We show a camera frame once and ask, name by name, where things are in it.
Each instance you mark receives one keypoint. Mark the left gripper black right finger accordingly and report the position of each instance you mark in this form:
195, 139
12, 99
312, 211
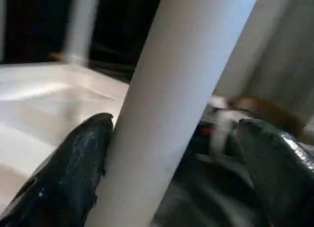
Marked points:
269, 168

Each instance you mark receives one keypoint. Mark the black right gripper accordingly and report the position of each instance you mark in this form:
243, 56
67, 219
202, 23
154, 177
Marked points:
203, 138

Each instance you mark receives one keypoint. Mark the black shiny mat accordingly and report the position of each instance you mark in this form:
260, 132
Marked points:
110, 70

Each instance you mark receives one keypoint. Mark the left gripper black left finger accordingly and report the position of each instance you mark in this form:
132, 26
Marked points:
61, 168

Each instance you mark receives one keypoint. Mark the beige pleated curtain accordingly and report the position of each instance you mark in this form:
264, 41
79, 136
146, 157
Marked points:
299, 40

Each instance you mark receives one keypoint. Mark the white plastic table leg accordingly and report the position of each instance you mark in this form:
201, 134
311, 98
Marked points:
245, 40
159, 102
78, 28

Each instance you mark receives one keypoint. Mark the white plastic table top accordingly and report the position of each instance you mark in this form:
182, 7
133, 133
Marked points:
49, 94

